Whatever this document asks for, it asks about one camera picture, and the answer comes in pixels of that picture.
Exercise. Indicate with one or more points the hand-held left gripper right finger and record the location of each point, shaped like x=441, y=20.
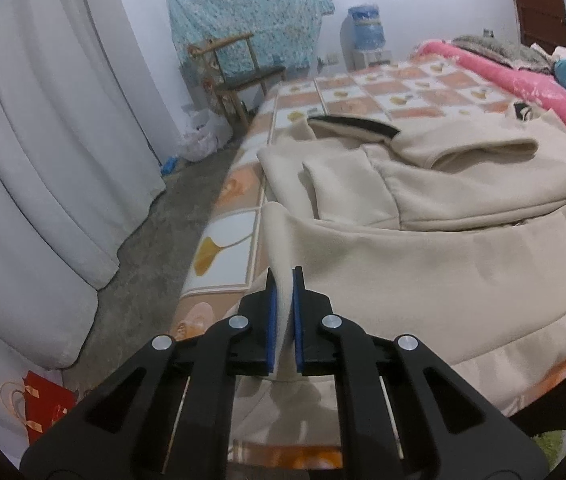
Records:
x=297, y=330

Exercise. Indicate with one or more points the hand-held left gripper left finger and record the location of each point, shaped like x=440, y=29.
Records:
x=273, y=325

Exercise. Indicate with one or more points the cream zip jacket black trim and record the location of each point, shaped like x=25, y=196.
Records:
x=413, y=280

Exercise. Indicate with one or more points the blue plastic bag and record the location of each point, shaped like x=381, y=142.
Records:
x=169, y=166

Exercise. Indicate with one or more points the white plastic bags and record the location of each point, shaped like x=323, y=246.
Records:
x=200, y=135

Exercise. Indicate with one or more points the red gift bag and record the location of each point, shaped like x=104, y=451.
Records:
x=48, y=400

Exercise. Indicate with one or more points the wooden chair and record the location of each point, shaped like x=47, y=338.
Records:
x=248, y=80

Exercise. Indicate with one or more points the white water dispenser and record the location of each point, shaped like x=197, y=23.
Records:
x=370, y=59

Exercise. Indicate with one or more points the green fluffy garment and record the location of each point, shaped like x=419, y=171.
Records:
x=558, y=440

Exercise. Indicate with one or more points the white curtain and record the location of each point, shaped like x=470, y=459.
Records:
x=38, y=160

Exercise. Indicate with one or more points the blue water bottle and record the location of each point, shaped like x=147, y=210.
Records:
x=367, y=27

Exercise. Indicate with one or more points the pink floral blanket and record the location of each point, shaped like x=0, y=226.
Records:
x=513, y=80

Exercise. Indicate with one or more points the grey blanket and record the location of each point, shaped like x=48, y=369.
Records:
x=503, y=50

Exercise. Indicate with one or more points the brown wooden door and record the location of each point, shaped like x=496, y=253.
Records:
x=538, y=5

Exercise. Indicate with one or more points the white wall socket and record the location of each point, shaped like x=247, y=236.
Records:
x=329, y=60

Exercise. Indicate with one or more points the blue floral wall cloth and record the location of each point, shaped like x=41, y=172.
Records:
x=243, y=5

